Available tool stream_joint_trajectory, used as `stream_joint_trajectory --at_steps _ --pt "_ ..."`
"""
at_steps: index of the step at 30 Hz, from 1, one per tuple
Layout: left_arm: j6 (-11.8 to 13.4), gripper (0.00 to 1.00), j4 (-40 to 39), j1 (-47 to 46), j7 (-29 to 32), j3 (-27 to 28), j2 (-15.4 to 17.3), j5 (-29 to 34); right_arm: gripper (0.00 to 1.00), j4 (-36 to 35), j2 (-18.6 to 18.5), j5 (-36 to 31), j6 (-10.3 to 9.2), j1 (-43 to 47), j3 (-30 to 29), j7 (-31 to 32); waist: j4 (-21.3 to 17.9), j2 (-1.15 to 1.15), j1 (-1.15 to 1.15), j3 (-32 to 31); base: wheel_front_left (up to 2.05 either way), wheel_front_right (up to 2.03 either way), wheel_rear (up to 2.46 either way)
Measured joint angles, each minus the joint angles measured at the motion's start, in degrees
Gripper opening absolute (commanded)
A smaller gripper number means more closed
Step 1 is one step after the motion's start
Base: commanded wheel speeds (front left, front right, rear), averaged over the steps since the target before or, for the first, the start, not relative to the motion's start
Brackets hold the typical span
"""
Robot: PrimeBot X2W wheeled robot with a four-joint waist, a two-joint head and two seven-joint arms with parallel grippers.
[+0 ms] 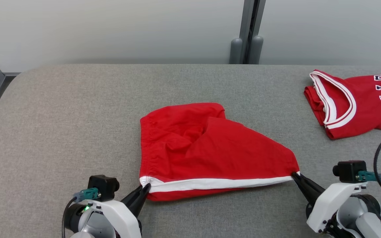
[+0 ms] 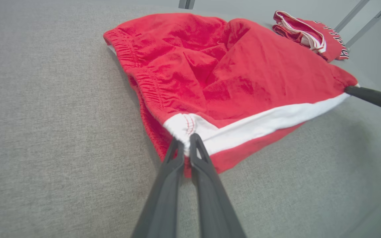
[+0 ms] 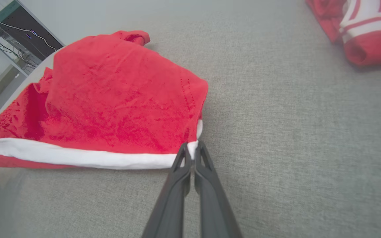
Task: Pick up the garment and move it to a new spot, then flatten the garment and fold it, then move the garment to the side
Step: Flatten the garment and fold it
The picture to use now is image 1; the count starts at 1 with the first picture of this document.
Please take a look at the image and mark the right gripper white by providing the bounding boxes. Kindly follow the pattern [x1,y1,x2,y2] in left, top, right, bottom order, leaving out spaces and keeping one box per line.
[291,172,368,234]

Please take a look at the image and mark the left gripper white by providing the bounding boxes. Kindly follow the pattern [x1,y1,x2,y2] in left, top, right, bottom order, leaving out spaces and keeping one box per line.
[87,183,152,238]

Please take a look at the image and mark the red shorts white side stripe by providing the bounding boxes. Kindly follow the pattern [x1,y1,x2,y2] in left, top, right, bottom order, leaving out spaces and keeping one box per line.
[139,102,301,202]

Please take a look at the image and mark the red Bulls jersey white sleeves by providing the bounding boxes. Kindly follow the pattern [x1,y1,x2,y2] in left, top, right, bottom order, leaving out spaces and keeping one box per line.
[304,69,381,140]

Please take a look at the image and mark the grey rounded cylinder foot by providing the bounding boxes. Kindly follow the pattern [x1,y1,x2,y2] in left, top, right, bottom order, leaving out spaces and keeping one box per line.
[248,35,264,64]
[229,38,243,64]

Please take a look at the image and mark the teal left cable connector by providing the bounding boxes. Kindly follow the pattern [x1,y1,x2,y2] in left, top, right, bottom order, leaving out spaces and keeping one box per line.
[73,187,99,202]

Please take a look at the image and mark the teal cable connector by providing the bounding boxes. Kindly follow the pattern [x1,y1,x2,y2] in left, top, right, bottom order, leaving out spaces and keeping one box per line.
[356,170,381,183]
[73,187,99,202]

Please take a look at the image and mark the teal right cable connector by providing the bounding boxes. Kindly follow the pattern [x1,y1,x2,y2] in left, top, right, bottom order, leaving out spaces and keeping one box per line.
[356,170,381,183]

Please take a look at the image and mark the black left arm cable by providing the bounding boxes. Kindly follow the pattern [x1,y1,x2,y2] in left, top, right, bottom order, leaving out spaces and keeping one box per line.
[61,197,78,238]

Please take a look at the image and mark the grey vertical wall post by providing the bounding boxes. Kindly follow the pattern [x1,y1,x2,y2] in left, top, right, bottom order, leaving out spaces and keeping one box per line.
[239,0,266,64]

